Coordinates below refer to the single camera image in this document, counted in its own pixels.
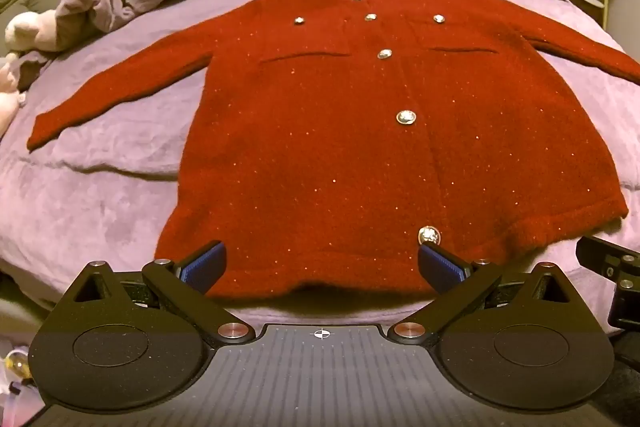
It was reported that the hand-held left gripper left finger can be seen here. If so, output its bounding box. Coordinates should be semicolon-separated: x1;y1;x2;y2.
64;240;256;348

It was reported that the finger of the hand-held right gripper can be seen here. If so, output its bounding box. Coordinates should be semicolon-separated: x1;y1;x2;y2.
575;234;640;290

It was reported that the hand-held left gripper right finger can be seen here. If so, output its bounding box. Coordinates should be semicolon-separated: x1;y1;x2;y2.
387;241;582;348

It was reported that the red knit cardigan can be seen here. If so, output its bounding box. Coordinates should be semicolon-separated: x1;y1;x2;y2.
27;0;640;300

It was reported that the pink and white plush toy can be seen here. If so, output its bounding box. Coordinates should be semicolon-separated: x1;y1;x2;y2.
0;53;27;135

